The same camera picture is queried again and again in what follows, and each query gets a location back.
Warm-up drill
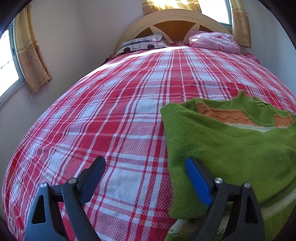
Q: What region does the green orange striped knit sweater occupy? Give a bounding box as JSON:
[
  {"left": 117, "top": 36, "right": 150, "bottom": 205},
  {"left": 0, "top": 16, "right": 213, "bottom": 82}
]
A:
[{"left": 161, "top": 91, "right": 295, "bottom": 240}]

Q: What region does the red white plaid bedsheet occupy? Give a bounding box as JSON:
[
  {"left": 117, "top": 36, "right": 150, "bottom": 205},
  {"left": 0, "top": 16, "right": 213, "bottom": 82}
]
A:
[{"left": 2, "top": 45, "right": 295, "bottom": 240}]

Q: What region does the yellow curtain at side window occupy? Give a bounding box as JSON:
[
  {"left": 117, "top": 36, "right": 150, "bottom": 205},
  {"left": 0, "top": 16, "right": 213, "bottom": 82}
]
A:
[{"left": 13, "top": 4, "right": 53, "bottom": 92}]

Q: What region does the pink cloth beside bed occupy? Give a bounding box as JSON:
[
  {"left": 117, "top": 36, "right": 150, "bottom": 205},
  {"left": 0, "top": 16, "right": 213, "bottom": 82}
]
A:
[{"left": 244, "top": 52, "right": 260, "bottom": 65}]

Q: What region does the pink pillow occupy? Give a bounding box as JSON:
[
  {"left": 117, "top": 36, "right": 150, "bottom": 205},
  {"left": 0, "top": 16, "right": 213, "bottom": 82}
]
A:
[{"left": 189, "top": 31, "right": 242, "bottom": 54}]

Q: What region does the dark cloth at bed corner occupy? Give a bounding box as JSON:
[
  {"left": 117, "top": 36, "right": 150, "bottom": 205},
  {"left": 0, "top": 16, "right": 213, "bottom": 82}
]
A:
[{"left": 103, "top": 55, "right": 115, "bottom": 64}]

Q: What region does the yellow curtain right of back window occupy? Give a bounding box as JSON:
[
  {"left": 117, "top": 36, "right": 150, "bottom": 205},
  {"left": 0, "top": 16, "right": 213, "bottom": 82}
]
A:
[{"left": 230, "top": 0, "right": 251, "bottom": 49}]

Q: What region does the yellow curtain of window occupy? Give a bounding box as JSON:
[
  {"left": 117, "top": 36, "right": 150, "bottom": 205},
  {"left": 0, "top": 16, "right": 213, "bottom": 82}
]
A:
[
  {"left": 230, "top": 0, "right": 251, "bottom": 49},
  {"left": 142, "top": 0, "right": 202, "bottom": 15}
]

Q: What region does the white grey patterned pillow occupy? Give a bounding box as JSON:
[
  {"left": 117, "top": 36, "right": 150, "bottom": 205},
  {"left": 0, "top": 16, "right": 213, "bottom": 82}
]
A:
[{"left": 115, "top": 33, "right": 167, "bottom": 56}]

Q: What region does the beige wooden arched headboard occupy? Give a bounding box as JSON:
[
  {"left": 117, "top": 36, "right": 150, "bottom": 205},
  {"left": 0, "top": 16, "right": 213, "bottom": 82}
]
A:
[{"left": 114, "top": 9, "right": 230, "bottom": 52}]

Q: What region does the back window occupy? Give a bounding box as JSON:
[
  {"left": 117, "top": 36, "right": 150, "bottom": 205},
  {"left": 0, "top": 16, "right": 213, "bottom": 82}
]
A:
[{"left": 199, "top": 0, "right": 232, "bottom": 27}]

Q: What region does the yellow curtain left of back window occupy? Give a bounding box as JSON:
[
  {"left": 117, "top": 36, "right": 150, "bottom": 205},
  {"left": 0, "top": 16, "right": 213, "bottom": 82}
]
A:
[{"left": 142, "top": 0, "right": 202, "bottom": 15}]

